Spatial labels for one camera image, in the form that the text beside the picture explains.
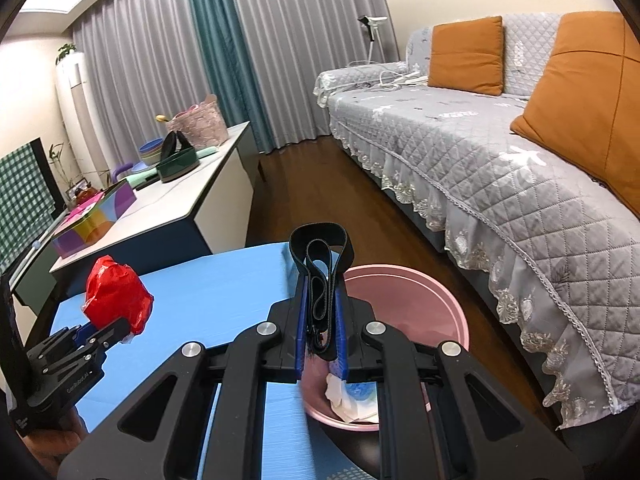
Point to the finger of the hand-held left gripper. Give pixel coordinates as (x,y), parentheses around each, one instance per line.
(110,337)
(85,332)

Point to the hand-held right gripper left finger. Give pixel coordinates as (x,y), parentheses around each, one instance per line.
(299,350)

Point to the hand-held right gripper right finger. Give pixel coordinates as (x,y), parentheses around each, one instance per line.
(341,355)

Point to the blue plastic bag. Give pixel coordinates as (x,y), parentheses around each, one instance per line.
(360,390)

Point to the red plastic bag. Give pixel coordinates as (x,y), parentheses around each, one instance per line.
(115,290)

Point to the black elastic band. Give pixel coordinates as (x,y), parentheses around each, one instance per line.
(317,305)

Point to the pink basin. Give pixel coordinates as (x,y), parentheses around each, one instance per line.
(400,300)

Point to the person's left hand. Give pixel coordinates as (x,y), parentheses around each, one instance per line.
(55,435)

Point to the white crumpled tissue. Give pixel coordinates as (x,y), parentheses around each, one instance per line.
(350,407)

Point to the television cabinet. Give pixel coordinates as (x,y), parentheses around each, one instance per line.
(35,285)

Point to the colourful box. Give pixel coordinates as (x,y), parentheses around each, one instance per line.
(85,230)

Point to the black television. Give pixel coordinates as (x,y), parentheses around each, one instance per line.
(56,195)

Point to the white coffee table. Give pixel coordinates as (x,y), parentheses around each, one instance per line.
(165,205)

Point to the green checked cloth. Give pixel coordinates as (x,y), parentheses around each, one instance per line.
(25,195)

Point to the mint green tray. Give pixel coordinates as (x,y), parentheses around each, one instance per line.
(142,177)

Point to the bamboo plant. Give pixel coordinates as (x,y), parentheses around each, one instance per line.
(59,160)

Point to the green round tin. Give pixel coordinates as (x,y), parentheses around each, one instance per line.
(177,167)

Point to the stack of bowls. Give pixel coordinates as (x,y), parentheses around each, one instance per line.
(151,154)

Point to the mint green item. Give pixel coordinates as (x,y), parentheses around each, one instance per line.
(209,150)

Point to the white tower air conditioner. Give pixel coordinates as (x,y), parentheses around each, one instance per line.
(80,120)

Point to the grey quilted sofa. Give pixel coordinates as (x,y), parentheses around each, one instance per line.
(450,160)

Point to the pink lace basket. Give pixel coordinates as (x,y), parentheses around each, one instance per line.
(200,122)

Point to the grey curtain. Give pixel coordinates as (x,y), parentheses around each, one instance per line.
(135,70)
(310,45)

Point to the green potted plant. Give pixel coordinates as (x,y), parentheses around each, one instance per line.
(65,54)

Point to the teal curtain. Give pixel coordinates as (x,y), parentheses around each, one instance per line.
(225,50)

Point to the orange cushion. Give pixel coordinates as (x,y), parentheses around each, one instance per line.
(585,100)
(465,55)

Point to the white floor lamp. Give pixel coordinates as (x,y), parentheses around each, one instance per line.
(372,25)

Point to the photo frame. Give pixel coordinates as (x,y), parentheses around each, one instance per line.
(76,187)

